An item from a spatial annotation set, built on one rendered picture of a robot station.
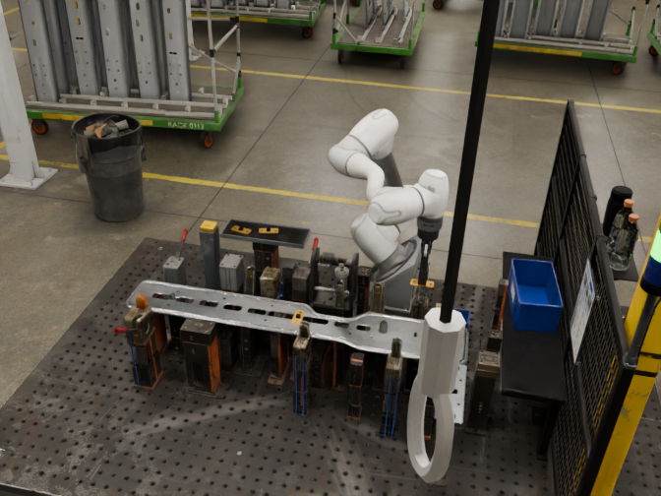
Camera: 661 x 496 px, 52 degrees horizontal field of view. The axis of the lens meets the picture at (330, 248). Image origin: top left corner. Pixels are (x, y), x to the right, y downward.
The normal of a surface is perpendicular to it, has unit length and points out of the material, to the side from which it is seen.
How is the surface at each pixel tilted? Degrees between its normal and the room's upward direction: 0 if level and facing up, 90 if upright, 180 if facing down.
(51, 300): 0
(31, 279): 0
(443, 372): 90
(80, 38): 86
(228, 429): 0
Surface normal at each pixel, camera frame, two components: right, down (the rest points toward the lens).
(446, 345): 0.18, 0.55
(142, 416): 0.02, -0.84
